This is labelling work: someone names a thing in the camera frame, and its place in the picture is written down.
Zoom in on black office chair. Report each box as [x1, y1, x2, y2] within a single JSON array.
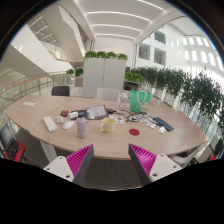
[[51, 85, 71, 97]]

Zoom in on ceiling light strips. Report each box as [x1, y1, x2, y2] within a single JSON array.
[[86, 0, 164, 39]]

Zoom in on flat round red coaster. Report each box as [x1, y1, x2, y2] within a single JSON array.
[[129, 128, 141, 137]]

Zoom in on white computer mouse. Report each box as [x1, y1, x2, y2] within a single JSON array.
[[62, 120, 76, 131]]

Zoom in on clear plastic water bottle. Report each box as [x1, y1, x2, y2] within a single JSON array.
[[119, 92, 129, 112]]

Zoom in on purple drink bottle black cap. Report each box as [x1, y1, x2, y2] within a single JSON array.
[[76, 115, 87, 139]]

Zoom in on tall white cabinet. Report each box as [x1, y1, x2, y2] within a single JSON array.
[[82, 58, 127, 99]]

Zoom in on row of green leafy plants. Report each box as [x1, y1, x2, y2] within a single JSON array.
[[84, 50, 129, 61]]

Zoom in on brown-backed open booklet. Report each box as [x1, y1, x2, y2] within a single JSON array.
[[85, 104, 110, 121]]

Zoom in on white power strip cable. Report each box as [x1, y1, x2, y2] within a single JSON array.
[[49, 131, 56, 149]]

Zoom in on cream yellow mug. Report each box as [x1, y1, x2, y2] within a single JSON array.
[[99, 117, 117, 134]]

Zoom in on white power strip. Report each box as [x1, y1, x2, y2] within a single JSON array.
[[43, 115, 59, 133]]

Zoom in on small green potted plant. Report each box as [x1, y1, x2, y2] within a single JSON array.
[[74, 67, 84, 88], [65, 68, 76, 84]]

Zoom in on colourful sticker sheet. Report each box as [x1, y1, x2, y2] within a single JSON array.
[[109, 114, 126, 125]]

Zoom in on dark blue keyboard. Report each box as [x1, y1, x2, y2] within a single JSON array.
[[152, 116, 175, 132]]

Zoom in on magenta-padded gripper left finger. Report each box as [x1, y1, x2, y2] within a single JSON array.
[[43, 143, 95, 187]]

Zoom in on tangle of black cables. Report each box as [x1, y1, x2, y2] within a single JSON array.
[[121, 109, 156, 124]]

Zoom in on wooden-topped glass railing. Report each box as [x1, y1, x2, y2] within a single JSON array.
[[0, 71, 68, 101]]

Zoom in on red and black chair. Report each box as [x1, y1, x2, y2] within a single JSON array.
[[0, 123, 27, 163]]

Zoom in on white plastic chair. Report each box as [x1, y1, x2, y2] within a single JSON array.
[[168, 141, 214, 168], [96, 87, 121, 102]]

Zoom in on black tablet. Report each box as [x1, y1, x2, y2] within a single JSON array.
[[70, 109, 88, 120]]

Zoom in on long green hedge planter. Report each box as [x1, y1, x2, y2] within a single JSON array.
[[124, 66, 224, 134]]

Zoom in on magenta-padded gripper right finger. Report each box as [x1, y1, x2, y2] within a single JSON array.
[[128, 143, 183, 187]]

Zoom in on green tote bag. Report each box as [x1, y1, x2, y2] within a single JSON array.
[[129, 90, 153, 114]]

